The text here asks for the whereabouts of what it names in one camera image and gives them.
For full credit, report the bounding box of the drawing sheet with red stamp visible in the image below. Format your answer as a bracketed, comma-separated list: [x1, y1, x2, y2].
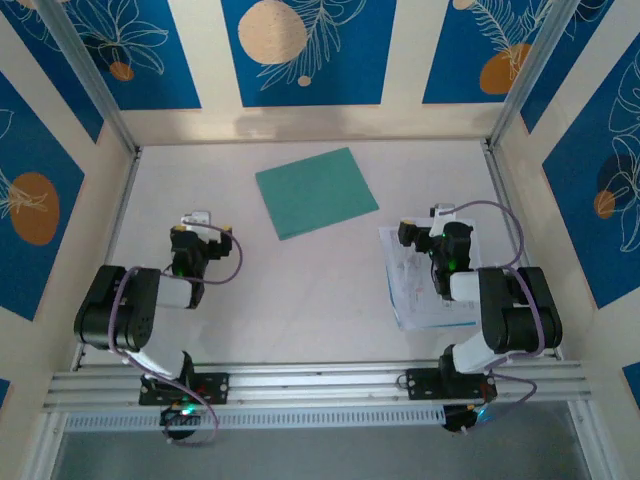
[378, 216, 479, 332]

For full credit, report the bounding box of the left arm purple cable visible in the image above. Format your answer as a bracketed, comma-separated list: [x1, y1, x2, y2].
[107, 227, 245, 447]

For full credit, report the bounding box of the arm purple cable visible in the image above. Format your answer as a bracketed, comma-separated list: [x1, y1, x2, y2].
[439, 199, 546, 421]
[107, 227, 245, 447]

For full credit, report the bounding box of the aluminium side rail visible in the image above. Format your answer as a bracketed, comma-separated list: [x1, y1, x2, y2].
[72, 149, 144, 371]
[482, 142, 564, 361]

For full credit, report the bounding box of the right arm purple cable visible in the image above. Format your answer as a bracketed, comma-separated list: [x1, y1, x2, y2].
[439, 199, 546, 421]

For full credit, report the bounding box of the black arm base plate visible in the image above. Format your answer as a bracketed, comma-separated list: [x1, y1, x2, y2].
[405, 367, 499, 401]
[138, 372, 231, 406]

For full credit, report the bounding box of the long aluminium mounting rail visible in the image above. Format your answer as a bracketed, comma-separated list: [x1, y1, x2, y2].
[42, 360, 596, 414]

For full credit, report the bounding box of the aluminium frame post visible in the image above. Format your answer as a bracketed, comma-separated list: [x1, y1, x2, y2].
[487, 0, 574, 150]
[37, 0, 142, 157]

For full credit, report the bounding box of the white slotted cable duct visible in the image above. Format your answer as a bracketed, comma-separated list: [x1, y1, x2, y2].
[64, 405, 446, 432]

